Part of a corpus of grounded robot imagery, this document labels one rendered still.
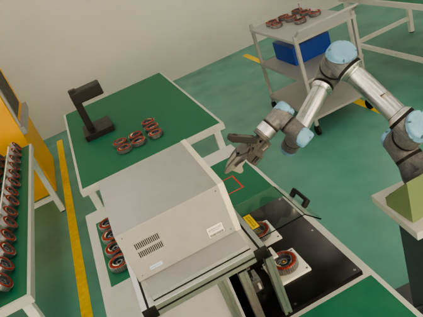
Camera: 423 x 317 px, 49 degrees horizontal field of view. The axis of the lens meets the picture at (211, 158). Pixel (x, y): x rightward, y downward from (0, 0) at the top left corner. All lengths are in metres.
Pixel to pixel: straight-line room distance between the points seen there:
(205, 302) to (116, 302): 0.70
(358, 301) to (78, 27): 5.64
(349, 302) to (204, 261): 0.55
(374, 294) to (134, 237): 0.87
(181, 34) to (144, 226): 5.67
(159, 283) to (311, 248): 0.71
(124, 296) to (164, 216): 0.77
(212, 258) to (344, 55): 0.98
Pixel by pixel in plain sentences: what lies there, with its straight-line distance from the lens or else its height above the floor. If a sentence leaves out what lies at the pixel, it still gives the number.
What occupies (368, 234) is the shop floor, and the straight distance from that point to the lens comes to 3.14.
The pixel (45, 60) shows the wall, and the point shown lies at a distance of 6.77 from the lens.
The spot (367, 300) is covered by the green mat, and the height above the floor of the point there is 0.75.
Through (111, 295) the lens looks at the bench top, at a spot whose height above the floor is 0.75.
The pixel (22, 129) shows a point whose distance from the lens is 5.07.
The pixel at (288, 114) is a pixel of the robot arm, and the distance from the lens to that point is 1.83.
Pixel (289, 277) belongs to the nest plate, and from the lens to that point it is 1.88.
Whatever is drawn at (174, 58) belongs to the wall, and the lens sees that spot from 7.03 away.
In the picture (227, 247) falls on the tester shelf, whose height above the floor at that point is 1.11.
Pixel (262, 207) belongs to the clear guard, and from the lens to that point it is 1.77.
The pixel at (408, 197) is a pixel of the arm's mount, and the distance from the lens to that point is 1.97.
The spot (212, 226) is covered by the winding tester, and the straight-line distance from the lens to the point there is 1.58.
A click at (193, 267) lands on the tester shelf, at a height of 1.11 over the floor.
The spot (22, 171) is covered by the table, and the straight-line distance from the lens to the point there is 4.08.
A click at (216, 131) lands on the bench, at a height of 0.70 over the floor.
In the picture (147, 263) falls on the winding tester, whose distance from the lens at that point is 1.58.
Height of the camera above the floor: 2.10
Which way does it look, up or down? 28 degrees down
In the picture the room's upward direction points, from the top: 21 degrees counter-clockwise
